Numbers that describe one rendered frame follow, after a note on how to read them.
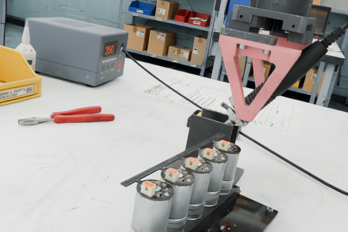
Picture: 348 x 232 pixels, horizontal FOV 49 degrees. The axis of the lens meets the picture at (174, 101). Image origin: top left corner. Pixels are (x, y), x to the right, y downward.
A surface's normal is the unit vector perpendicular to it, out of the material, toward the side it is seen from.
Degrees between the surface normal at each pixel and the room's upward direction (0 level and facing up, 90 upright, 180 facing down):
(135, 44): 88
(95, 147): 0
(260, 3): 90
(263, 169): 0
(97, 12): 90
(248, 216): 0
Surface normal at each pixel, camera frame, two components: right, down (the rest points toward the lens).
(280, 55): -0.43, 0.51
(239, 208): 0.17, -0.95
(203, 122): -0.40, 0.19
